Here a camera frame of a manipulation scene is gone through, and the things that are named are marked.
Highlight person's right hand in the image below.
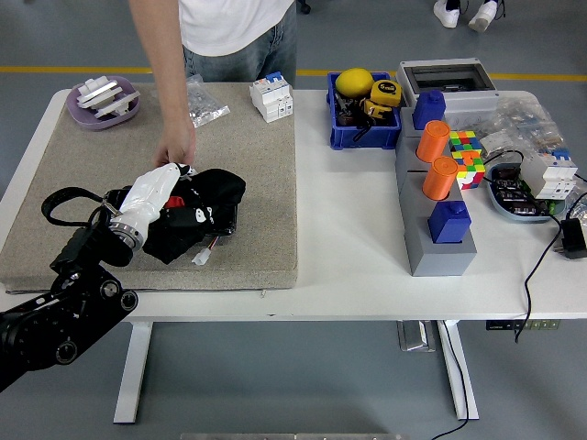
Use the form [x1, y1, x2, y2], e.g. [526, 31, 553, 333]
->
[153, 119, 197, 170]

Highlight black rag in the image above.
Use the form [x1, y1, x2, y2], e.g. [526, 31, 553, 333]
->
[141, 168, 248, 266]

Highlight black glossy panel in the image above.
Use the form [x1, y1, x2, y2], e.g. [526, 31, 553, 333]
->
[104, 185, 239, 239]

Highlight desk height control panel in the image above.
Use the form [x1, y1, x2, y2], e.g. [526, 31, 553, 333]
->
[485, 319, 561, 331]

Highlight clear bag of screws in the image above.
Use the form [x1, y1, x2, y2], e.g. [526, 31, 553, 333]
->
[185, 75, 232, 128]

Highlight white plastic part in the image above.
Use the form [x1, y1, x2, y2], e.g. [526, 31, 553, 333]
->
[76, 76, 124, 109]
[94, 90, 142, 119]

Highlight grey-brown mat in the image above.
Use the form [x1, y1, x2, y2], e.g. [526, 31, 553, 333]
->
[0, 81, 302, 294]

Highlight purple dish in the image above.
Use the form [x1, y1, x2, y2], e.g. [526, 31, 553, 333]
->
[66, 75, 142, 131]

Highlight white circuit breaker blue switches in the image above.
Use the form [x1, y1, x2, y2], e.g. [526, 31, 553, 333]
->
[520, 147, 580, 201]
[249, 71, 295, 124]

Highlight person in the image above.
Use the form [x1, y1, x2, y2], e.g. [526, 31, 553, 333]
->
[176, 0, 298, 88]

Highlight dark brown tool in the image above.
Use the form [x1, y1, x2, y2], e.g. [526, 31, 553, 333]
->
[336, 91, 368, 127]

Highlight yellow lemon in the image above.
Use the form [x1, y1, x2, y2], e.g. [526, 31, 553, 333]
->
[336, 67, 375, 97]

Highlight blue plastic bin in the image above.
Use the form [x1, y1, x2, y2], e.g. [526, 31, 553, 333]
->
[327, 71, 404, 150]

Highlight yellow black tape measure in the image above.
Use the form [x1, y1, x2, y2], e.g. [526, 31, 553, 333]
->
[360, 97, 396, 124]

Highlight white table leg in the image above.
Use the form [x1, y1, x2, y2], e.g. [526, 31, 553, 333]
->
[113, 320, 154, 424]
[436, 319, 481, 422]

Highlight blue block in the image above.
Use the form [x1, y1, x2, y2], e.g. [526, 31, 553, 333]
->
[428, 200, 473, 245]
[412, 89, 448, 131]

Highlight orange cylinder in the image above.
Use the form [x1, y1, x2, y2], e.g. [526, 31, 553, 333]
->
[422, 155, 460, 202]
[415, 120, 453, 163]

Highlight grey block holder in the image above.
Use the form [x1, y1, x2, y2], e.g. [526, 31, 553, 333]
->
[394, 123, 479, 278]

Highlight colourful puzzle cube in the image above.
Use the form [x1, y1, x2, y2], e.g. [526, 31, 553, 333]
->
[451, 150, 487, 191]
[448, 130, 484, 160]

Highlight white sneaker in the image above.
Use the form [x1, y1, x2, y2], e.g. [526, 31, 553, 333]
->
[467, 0, 504, 32]
[433, 0, 461, 28]

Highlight metal plate under table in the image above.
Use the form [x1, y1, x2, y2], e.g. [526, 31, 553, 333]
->
[396, 319, 437, 353]

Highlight light blue dish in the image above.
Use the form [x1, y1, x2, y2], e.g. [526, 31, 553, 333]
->
[486, 162, 570, 225]

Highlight black electronic modules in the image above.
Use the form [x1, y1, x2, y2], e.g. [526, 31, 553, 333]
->
[493, 167, 551, 216]

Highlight clear bags of parts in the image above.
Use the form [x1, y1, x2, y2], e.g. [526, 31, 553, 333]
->
[462, 93, 566, 160]

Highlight black power adapter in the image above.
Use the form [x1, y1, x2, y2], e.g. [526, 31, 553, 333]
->
[553, 218, 587, 261]

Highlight panel wire with white connector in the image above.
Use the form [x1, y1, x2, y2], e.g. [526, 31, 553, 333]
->
[192, 231, 225, 266]

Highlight grey electrical enclosure box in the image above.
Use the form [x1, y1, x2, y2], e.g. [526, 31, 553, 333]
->
[396, 58, 501, 129]

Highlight black floor cable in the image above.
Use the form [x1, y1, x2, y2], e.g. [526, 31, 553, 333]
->
[430, 320, 470, 440]

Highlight black adapter cable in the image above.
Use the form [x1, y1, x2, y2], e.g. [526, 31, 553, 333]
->
[513, 201, 566, 345]

